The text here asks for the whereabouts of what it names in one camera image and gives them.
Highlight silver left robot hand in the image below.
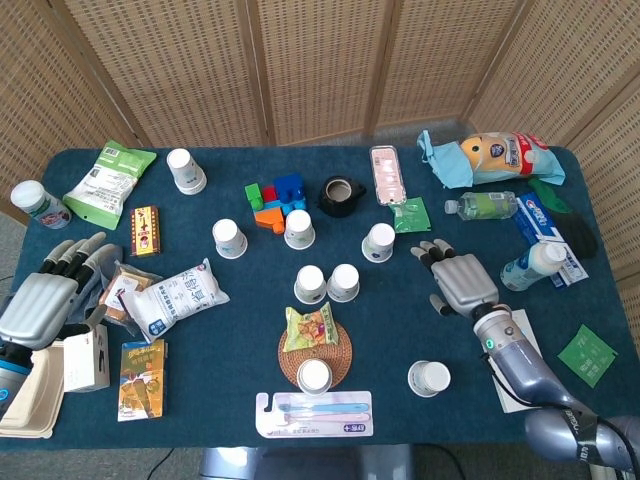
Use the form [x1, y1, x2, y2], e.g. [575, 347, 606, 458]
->
[0, 231, 124, 351]

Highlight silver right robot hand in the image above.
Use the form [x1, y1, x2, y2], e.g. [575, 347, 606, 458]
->
[410, 238, 500, 319]

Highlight white paper cup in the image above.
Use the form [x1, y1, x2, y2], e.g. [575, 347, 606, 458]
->
[283, 209, 317, 251]
[361, 222, 397, 264]
[326, 263, 361, 304]
[296, 358, 334, 397]
[407, 359, 452, 399]
[293, 264, 328, 305]
[212, 218, 249, 260]

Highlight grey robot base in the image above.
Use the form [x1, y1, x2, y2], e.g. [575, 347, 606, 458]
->
[198, 443, 417, 480]

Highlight grey towel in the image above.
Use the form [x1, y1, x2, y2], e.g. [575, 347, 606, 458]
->
[69, 244, 124, 329]

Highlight white milk bottle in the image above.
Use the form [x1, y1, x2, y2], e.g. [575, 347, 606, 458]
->
[500, 241, 568, 293]

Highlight small white box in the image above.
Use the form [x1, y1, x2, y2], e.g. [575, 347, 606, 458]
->
[62, 323, 111, 394]

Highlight water bottle with green label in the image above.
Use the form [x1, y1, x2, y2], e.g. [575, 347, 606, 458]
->
[444, 190, 520, 222]

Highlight brown biscuit packet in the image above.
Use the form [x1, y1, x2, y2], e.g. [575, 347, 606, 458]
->
[93, 260, 163, 337]

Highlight green sachet packet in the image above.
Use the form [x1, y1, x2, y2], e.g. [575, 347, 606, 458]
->
[557, 323, 619, 390]
[391, 196, 433, 235]

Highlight beige takeaway container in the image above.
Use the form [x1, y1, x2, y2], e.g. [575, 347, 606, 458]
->
[0, 342, 66, 440]

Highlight blue toothpaste box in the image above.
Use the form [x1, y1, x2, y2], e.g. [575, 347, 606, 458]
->
[514, 192, 590, 289]

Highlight dark blue table cloth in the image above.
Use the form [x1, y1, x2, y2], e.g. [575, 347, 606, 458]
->
[0, 145, 639, 451]

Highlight white can with green label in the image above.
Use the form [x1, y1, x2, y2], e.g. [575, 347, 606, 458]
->
[10, 179, 73, 230]

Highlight light blue face mask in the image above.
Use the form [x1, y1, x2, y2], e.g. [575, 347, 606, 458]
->
[416, 129, 474, 190]

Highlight white usb hub box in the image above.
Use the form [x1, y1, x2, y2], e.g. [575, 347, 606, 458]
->
[492, 308, 537, 415]

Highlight green and black sock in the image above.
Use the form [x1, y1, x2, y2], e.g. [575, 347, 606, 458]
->
[527, 177, 599, 260]

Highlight yellow and blue carton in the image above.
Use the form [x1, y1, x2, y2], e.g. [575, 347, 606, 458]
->
[117, 339, 169, 423]

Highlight pink packet in clear wrap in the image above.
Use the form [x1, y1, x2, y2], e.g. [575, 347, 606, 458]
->
[369, 144, 408, 208]

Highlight red and yellow small box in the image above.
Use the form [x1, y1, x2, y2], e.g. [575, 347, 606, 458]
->
[130, 205, 162, 258]

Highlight colourful cartoon snack bag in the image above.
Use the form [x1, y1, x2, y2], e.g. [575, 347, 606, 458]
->
[459, 130, 567, 187]

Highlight white salt bag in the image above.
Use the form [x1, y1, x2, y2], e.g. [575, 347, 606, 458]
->
[119, 257, 231, 344]

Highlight green and white snack bag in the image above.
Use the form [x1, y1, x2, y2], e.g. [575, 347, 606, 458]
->
[62, 140, 158, 231]

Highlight round woven coaster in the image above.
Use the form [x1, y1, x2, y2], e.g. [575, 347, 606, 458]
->
[277, 319, 354, 391]

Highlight green chips packet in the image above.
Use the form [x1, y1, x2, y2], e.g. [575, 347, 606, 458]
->
[284, 301, 337, 354]

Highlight blue toothbrush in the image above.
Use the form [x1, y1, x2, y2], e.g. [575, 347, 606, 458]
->
[278, 402, 372, 413]

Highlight pink toothbrush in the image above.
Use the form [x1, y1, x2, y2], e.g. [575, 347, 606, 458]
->
[282, 412, 372, 423]

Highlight paper cup far left top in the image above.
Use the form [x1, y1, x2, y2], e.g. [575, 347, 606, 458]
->
[166, 148, 208, 196]

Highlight orange building block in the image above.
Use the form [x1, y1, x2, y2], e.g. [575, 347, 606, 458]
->
[253, 206, 287, 236]

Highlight toothbrush blister pack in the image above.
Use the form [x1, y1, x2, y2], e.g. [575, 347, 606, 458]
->
[255, 390, 375, 440]

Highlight green building block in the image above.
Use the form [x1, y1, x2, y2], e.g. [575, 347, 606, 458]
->
[244, 182, 265, 212]

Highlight bamboo folding screen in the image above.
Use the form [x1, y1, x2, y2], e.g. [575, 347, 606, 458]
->
[0, 0, 640, 351]

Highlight black floor cable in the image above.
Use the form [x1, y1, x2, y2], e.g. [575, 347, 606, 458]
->
[424, 443, 467, 480]
[147, 446, 175, 480]

